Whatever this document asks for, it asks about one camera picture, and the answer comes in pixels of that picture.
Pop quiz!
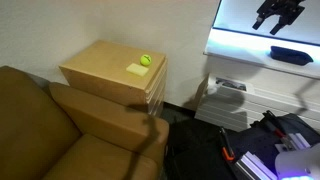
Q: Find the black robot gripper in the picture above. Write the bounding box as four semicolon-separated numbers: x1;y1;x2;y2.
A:
252;0;306;36

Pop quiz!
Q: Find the black and white printed sheet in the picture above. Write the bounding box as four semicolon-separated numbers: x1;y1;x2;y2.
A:
214;76;248;92

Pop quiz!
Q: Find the white drawer unit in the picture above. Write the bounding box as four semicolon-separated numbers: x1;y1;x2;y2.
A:
194;73;320;133

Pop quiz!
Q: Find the short silver aluminium extrusion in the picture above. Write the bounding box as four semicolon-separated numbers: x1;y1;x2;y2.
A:
274;132;312;152

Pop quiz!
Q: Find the yellow-green tennis ball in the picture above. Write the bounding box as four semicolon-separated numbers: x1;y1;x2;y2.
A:
139;54;153;67

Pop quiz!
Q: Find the pale yellow sponge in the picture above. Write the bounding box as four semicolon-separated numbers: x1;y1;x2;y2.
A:
125;62;150;78

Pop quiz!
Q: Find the long silver aluminium extrusion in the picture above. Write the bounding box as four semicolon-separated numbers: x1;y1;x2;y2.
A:
234;150;278;180

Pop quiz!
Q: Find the light wooden cabinet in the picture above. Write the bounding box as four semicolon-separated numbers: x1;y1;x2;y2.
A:
58;39;168;117

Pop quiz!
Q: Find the brown leather sofa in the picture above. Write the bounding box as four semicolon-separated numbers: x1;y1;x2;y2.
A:
0;65;170;180

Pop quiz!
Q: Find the black clamp with red handle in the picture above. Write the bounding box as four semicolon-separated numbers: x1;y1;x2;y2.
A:
262;110;292;143

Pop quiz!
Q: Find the black clamp with orange handle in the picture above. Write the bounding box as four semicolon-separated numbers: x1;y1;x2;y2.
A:
218;126;236;163

